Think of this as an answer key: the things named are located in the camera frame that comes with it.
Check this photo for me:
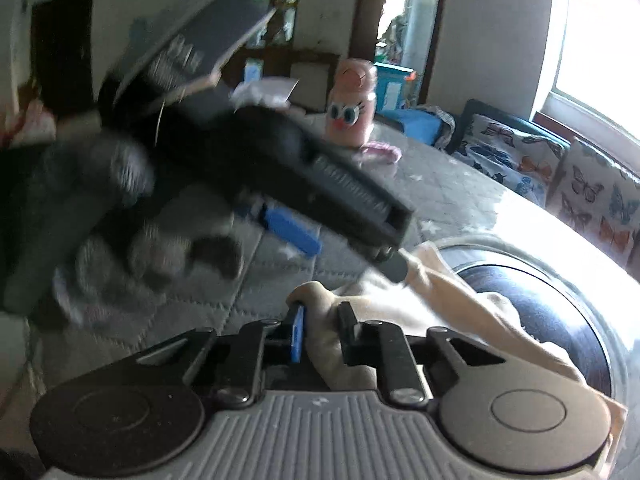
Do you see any window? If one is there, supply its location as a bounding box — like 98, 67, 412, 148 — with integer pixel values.
532, 0, 640, 146

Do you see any grey quilted table cover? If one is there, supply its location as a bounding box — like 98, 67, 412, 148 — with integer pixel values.
0, 125, 640, 480

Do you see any person's left hand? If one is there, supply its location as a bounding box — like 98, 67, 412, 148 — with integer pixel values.
0, 130, 246, 328

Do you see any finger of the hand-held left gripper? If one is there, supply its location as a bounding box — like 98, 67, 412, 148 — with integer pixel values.
370, 245, 411, 281
240, 200, 323, 260

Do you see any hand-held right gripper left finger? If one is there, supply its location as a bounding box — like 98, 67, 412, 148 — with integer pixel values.
135, 302, 306, 408

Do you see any dark wooden door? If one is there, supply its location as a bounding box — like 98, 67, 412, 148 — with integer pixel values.
31, 0, 96, 117

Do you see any white tissue box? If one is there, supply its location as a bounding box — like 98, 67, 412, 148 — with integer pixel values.
229, 76, 301, 113

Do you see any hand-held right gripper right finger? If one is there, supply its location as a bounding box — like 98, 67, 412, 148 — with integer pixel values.
337, 301, 506, 407

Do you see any cream garment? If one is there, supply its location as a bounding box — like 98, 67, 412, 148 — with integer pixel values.
285, 241, 628, 466

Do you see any butterfly print pillow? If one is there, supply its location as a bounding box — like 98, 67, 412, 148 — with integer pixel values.
457, 114, 566, 206
545, 137, 640, 268

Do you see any teal toy cabinet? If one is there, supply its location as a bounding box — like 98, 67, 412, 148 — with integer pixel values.
374, 62, 418, 113

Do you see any wooden glass-door cabinet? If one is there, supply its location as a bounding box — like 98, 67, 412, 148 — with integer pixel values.
245, 0, 346, 106

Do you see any pink cartoon water bottle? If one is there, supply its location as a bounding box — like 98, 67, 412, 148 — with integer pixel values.
325, 57, 378, 148

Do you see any pink fuzzy strap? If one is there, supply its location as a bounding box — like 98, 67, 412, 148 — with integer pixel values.
357, 141, 401, 165

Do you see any grey blanket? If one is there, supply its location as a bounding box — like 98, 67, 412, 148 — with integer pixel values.
415, 104, 456, 150

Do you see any dark wooden door frame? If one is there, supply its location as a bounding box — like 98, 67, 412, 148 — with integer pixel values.
350, 0, 451, 106

